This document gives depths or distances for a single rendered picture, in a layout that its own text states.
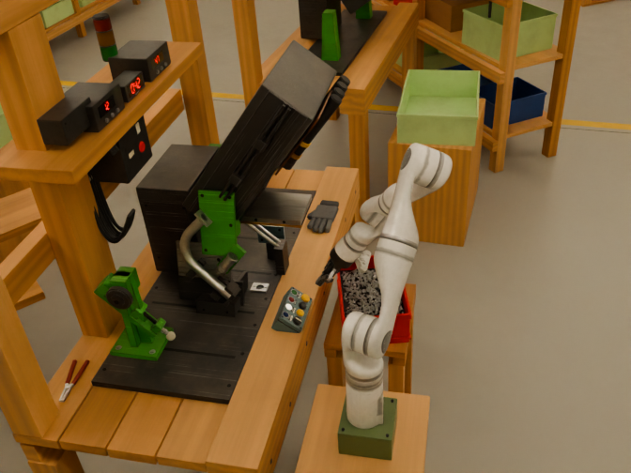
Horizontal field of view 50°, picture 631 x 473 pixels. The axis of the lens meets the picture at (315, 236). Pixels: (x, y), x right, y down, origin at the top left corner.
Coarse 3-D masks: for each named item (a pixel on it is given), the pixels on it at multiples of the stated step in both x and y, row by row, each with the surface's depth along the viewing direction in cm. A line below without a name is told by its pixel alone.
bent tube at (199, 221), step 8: (200, 216) 204; (192, 224) 205; (200, 224) 204; (208, 224) 204; (184, 232) 207; (192, 232) 206; (184, 240) 207; (184, 248) 208; (184, 256) 209; (192, 256) 211; (192, 264) 210; (200, 264) 211; (200, 272) 210; (208, 272) 211; (208, 280) 210; (216, 280) 211; (216, 288) 211; (224, 296) 211
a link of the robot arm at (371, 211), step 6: (372, 198) 186; (378, 198) 180; (366, 204) 186; (372, 204) 183; (378, 204) 180; (360, 210) 188; (366, 210) 184; (372, 210) 182; (378, 210) 181; (366, 216) 186; (372, 216) 186; (378, 216) 185; (384, 216) 185; (372, 222) 187; (378, 222) 186
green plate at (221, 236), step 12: (204, 192) 204; (216, 192) 203; (204, 204) 205; (216, 204) 204; (228, 204) 204; (216, 216) 206; (228, 216) 205; (204, 228) 208; (216, 228) 207; (228, 228) 206; (204, 240) 210; (216, 240) 209; (228, 240) 208; (204, 252) 211; (216, 252) 210
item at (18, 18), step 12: (0, 0) 152; (12, 0) 156; (24, 0) 160; (36, 0) 164; (48, 0) 168; (0, 12) 152; (12, 12) 156; (24, 12) 160; (36, 12) 164; (0, 24) 152; (12, 24) 156
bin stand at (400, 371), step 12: (408, 288) 234; (336, 300) 231; (408, 300) 229; (336, 312) 226; (336, 324) 221; (336, 336) 217; (324, 348) 216; (336, 348) 214; (396, 348) 211; (408, 348) 247; (336, 360) 218; (396, 360) 212; (408, 360) 250; (336, 372) 221; (396, 372) 215; (408, 372) 254; (336, 384) 225; (396, 384) 219; (408, 384) 258
